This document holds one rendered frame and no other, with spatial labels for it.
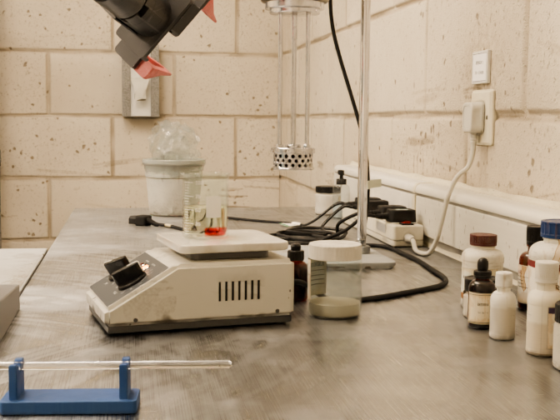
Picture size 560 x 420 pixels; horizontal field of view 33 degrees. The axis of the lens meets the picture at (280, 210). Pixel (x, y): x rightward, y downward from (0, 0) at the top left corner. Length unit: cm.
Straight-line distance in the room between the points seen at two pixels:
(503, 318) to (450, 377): 16
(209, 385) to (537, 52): 74
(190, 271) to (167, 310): 5
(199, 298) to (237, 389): 21
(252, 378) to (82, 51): 273
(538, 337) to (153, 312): 37
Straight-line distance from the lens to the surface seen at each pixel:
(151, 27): 123
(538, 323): 90
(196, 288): 95
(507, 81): 142
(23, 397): 73
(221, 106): 344
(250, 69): 346
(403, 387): 78
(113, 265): 103
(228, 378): 79
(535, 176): 132
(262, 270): 97
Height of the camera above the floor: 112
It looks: 6 degrees down
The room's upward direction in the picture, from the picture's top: 1 degrees clockwise
